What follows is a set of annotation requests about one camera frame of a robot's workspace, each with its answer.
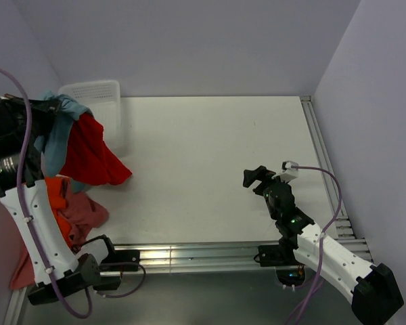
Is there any blue grey t shirt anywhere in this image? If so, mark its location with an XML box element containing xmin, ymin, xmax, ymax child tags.
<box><xmin>35</xmin><ymin>91</ymin><xmax>93</xmax><ymax>177</ymax></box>

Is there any red t shirt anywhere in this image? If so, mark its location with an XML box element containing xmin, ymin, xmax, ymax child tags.
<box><xmin>58</xmin><ymin>113</ymin><xmax>133</xmax><ymax>186</ymax></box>

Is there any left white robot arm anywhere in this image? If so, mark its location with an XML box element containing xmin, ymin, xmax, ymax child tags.
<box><xmin>0</xmin><ymin>97</ymin><xmax>118</xmax><ymax>305</ymax></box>

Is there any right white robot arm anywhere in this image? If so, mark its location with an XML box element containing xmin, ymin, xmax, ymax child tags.
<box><xmin>243</xmin><ymin>160</ymin><xmax>404</xmax><ymax>324</ymax></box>

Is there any orange t shirt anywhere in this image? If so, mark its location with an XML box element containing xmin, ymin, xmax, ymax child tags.
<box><xmin>45</xmin><ymin>177</ymin><xmax>72</xmax><ymax>248</ymax></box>

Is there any white plastic perforated basket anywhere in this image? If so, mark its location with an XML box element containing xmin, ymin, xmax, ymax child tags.
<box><xmin>58</xmin><ymin>80</ymin><xmax>126</xmax><ymax>157</ymax></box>

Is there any pink t shirt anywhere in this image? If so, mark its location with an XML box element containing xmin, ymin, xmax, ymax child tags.
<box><xmin>9</xmin><ymin>192</ymin><xmax>109</xmax><ymax>290</ymax></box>

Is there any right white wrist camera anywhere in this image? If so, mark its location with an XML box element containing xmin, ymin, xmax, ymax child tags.
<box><xmin>271</xmin><ymin>160</ymin><xmax>299</xmax><ymax>183</ymax></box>

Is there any aluminium front rail frame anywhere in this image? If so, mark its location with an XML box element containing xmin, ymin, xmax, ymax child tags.
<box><xmin>3</xmin><ymin>237</ymin><xmax>372</xmax><ymax>324</ymax></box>

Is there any aluminium right side rail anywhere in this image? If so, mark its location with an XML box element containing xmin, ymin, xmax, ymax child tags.
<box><xmin>300</xmin><ymin>96</ymin><xmax>357</xmax><ymax>240</ymax></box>

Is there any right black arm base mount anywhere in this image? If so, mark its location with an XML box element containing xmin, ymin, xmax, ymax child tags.
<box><xmin>253</xmin><ymin>244</ymin><xmax>306</xmax><ymax>286</ymax></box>

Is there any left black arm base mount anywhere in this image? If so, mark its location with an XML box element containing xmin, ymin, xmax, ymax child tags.
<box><xmin>93</xmin><ymin>249</ymin><xmax>140</xmax><ymax>292</ymax></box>

